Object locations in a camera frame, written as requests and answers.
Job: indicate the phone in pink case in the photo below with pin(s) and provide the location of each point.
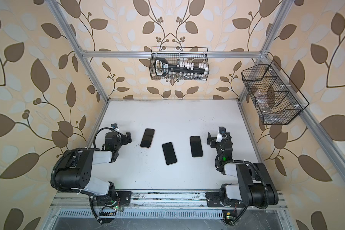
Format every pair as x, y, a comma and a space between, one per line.
147, 138

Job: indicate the back wire basket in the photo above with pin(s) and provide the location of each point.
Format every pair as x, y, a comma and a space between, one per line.
180, 52

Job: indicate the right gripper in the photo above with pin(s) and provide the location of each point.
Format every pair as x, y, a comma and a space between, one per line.
214, 139

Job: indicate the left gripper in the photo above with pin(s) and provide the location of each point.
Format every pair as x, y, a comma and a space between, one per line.
125, 138

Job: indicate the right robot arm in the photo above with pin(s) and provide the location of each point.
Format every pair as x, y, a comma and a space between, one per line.
254, 186

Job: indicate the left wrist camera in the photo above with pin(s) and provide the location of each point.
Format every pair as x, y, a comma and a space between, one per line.
114, 126

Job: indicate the right wire basket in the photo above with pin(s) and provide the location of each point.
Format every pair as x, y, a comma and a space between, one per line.
276, 97

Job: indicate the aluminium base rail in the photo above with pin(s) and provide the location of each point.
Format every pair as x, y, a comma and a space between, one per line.
150, 199

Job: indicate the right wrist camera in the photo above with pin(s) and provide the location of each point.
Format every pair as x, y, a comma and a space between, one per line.
221, 134

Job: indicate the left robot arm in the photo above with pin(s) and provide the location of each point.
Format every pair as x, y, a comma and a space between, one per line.
72, 173

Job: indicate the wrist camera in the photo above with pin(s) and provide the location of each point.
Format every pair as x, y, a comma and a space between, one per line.
221, 134
114, 126

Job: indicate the purple phone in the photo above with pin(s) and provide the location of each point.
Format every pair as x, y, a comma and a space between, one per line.
196, 147

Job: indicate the black tool in basket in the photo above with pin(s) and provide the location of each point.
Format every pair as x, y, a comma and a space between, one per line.
178, 68

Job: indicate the wire basket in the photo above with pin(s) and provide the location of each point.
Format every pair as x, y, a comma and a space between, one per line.
180, 52
276, 97

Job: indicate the phone in white case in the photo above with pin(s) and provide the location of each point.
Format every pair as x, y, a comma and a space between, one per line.
169, 153

